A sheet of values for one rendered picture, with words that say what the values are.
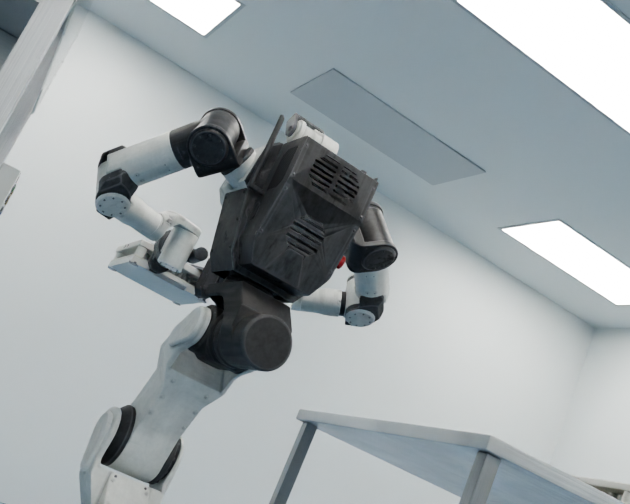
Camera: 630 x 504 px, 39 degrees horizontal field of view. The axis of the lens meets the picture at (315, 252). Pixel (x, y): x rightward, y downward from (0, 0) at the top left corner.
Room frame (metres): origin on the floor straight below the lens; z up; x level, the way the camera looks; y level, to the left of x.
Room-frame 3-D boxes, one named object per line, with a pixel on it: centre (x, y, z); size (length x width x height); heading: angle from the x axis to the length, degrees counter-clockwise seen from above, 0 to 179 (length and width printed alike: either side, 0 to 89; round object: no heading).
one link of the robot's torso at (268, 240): (1.92, 0.08, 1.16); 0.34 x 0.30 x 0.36; 115
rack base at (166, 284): (2.55, 0.38, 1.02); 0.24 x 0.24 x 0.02; 23
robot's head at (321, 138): (1.98, 0.11, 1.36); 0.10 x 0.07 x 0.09; 115
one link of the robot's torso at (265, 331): (1.89, 0.07, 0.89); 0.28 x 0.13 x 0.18; 25
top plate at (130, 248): (2.55, 0.38, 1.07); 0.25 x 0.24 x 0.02; 113
